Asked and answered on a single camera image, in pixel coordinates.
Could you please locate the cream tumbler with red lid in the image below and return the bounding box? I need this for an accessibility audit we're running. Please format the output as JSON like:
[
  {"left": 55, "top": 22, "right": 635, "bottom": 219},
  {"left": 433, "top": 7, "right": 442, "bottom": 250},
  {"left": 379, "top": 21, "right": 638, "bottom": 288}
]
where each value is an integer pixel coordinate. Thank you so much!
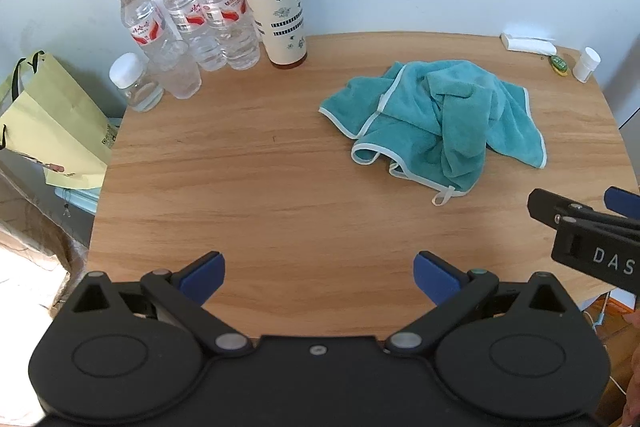
[{"left": 237, "top": 0, "right": 308, "bottom": 68}]

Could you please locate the white cable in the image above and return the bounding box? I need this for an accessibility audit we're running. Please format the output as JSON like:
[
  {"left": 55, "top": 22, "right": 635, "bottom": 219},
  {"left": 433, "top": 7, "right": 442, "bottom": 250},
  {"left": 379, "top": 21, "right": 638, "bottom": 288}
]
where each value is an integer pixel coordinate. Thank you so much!
[{"left": 590, "top": 289, "right": 628, "bottom": 398}]

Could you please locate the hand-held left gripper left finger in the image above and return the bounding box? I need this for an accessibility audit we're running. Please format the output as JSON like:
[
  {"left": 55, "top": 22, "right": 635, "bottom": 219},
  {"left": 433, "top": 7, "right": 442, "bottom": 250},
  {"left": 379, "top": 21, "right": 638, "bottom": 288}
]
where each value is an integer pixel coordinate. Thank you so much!
[{"left": 67, "top": 251, "right": 253, "bottom": 355}]

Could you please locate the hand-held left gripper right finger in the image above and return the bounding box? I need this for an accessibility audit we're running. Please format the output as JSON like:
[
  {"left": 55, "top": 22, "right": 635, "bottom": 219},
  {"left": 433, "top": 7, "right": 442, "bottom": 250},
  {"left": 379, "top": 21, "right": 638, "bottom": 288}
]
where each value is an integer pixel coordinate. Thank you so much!
[{"left": 413, "top": 251, "right": 576, "bottom": 355}]

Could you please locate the teal towel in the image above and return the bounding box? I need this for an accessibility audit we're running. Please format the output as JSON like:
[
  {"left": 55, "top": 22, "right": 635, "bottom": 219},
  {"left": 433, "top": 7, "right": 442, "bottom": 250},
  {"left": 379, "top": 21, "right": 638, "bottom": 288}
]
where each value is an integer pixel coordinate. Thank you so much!
[{"left": 319, "top": 60, "right": 548, "bottom": 206}]

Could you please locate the white tube box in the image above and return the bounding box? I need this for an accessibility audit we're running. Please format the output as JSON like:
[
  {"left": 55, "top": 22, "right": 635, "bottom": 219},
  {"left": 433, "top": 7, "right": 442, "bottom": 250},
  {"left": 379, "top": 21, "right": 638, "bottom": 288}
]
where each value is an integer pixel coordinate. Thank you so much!
[{"left": 500, "top": 32, "right": 557, "bottom": 56}]

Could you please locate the light blue box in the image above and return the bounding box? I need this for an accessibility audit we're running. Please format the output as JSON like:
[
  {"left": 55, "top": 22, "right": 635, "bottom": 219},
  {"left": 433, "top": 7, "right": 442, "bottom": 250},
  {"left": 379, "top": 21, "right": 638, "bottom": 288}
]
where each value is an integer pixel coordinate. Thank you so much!
[{"left": 54, "top": 186, "right": 103, "bottom": 212}]

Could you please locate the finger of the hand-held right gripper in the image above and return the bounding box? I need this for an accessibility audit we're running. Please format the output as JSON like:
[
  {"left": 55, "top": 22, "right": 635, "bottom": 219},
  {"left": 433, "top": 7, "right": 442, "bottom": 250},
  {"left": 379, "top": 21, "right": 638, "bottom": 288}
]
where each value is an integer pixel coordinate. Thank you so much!
[
  {"left": 528, "top": 188, "right": 640, "bottom": 240},
  {"left": 604, "top": 187, "right": 640, "bottom": 223}
]

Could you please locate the short clear bottle white cap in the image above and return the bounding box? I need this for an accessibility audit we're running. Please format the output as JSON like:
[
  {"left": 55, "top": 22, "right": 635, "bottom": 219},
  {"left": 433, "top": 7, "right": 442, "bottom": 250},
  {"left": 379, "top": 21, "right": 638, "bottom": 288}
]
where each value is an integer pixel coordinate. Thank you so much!
[{"left": 109, "top": 53, "right": 166, "bottom": 112}]

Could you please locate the small white pill bottle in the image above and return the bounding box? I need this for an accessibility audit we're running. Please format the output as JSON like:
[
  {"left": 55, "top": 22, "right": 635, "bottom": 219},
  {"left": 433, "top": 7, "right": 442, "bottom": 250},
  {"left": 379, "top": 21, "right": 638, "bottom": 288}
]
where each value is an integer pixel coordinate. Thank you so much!
[{"left": 572, "top": 47, "right": 601, "bottom": 84}]

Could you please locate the person's right hand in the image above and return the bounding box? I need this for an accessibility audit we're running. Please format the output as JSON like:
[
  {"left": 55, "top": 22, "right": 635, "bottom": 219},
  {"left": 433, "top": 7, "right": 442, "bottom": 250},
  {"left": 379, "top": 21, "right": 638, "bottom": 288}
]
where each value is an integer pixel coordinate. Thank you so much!
[{"left": 621, "top": 309, "right": 640, "bottom": 427}]

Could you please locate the clear plastic water bottle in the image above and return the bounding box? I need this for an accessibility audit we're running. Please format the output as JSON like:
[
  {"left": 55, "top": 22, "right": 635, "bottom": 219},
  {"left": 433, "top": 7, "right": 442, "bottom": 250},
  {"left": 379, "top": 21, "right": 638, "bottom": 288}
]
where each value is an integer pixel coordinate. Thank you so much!
[
  {"left": 161, "top": 0, "right": 228, "bottom": 72},
  {"left": 113, "top": 0, "right": 202, "bottom": 100},
  {"left": 194, "top": 0, "right": 262, "bottom": 71}
]

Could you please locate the brown cardboard box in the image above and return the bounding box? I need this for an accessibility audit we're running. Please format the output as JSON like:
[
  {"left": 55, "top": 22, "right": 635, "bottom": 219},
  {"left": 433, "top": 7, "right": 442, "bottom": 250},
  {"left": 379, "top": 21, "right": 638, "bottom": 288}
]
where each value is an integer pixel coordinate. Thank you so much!
[{"left": 0, "top": 169, "right": 91, "bottom": 308}]

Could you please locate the yellow paper bag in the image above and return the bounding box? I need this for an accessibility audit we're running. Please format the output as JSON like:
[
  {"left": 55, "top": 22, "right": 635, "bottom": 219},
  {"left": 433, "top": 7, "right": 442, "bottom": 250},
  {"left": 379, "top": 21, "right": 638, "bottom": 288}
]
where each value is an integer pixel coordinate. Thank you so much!
[{"left": 0, "top": 51, "right": 115, "bottom": 190}]

